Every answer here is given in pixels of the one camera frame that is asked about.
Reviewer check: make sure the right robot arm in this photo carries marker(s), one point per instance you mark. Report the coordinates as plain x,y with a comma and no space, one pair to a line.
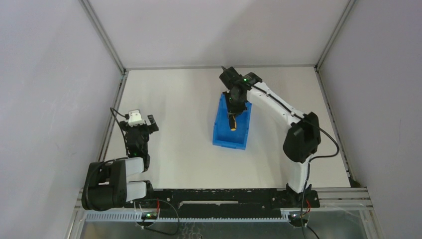
302,133

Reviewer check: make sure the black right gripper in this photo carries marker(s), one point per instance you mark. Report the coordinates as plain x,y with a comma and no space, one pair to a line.
236,111

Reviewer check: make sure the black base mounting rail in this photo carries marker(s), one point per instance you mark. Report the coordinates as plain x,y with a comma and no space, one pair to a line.
261,203

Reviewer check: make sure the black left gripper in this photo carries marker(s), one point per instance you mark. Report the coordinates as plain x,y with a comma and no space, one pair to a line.
140,128

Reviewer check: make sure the black yellow handled screwdriver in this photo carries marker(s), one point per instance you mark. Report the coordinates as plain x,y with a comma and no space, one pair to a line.
232,124

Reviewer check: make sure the left controller board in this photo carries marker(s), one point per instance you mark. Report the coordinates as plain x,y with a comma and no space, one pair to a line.
149,216

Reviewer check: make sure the controller board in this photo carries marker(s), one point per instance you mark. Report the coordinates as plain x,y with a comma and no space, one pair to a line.
149,216
297,221

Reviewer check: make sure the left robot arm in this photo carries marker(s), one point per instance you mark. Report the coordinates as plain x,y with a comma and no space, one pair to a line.
107,185

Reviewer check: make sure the right controller board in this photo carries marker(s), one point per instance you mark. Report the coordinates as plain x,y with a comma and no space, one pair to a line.
297,221

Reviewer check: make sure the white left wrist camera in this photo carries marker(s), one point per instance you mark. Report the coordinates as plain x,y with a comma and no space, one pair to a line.
135,118

